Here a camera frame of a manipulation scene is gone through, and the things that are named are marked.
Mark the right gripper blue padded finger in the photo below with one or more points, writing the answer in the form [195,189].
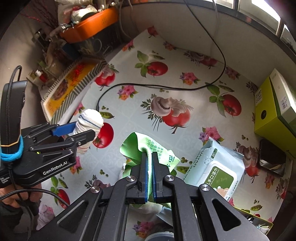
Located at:
[143,180]
[158,174]

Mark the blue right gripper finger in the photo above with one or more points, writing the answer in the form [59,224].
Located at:
[64,129]

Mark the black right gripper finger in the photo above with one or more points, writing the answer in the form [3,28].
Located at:
[71,142]

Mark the white striped sock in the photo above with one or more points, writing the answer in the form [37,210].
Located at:
[90,119]

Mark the white cloth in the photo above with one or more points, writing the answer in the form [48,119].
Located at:
[132,149]

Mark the person's left hand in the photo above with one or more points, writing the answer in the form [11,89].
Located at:
[12,201]

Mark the yellow striped picture book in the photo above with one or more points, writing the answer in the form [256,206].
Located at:
[70,84]

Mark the round clear plastic container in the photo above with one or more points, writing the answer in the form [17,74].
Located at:
[161,236]

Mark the wet wipes pack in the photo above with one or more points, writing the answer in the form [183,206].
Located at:
[219,167]

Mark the floral fruit tablecloth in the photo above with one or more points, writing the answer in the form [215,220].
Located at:
[180,99]

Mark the open lime white shallow box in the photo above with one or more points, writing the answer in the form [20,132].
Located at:
[263,225]

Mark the lime green cardboard box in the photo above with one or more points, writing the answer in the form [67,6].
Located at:
[275,113]

